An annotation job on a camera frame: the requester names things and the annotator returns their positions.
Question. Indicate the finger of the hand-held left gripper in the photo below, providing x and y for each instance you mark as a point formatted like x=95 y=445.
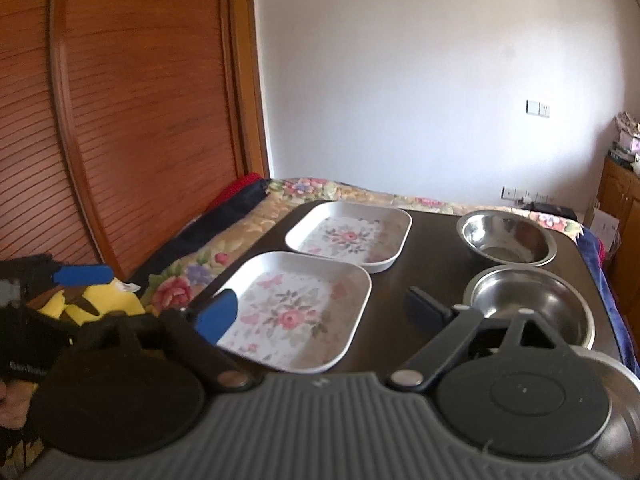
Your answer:
x=82 y=305
x=82 y=275

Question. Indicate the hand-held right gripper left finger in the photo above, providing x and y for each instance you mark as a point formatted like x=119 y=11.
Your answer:
x=217 y=316

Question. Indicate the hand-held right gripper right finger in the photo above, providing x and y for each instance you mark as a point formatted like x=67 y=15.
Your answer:
x=424 y=310

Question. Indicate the floral square plate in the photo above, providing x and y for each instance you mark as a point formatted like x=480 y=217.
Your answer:
x=350 y=235
x=300 y=322

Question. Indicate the stainless steel bowl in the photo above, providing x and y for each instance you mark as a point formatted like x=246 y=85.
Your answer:
x=622 y=400
x=550 y=305
x=505 y=240

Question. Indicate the yellow plush toy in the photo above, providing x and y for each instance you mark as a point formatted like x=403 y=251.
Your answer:
x=117 y=302

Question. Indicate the floral bedspread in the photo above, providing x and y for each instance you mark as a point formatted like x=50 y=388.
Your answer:
x=180 y=285

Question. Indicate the dark navy cloth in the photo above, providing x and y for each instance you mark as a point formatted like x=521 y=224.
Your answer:
x=210 y=225

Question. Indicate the red knitted cloth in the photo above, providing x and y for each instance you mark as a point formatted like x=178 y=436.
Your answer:
x=235 y=187

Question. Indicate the black flat device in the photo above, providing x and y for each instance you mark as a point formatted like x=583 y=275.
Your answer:
x=547 y=210

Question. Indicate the wooden louvered wardrobe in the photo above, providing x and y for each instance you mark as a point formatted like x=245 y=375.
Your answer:
x=130 y=90

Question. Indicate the white paper sheet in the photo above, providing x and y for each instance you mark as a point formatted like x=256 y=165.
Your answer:
x=604 y=224

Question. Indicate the wooden cabinet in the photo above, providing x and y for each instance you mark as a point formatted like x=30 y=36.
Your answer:
x=617 y=195

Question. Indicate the pile of boxes and papers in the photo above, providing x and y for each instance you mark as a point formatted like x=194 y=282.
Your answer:
x=627 y=142

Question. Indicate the white wall socket strip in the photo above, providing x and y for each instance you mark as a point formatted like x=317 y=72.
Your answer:
x=525 y=194

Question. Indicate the white wall switch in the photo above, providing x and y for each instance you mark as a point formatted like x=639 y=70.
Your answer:
x=537 y=107

